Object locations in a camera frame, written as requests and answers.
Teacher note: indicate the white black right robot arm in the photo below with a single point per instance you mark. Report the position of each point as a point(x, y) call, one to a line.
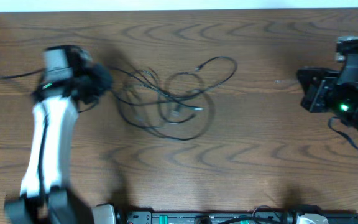
point(335, 91)

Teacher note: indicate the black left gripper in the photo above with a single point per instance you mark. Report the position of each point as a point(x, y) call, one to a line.
point(105, 77)

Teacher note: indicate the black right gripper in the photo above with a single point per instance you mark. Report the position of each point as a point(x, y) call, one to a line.
point(315, 96)

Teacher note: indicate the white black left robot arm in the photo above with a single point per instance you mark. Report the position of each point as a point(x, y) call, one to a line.
point(70, 76)

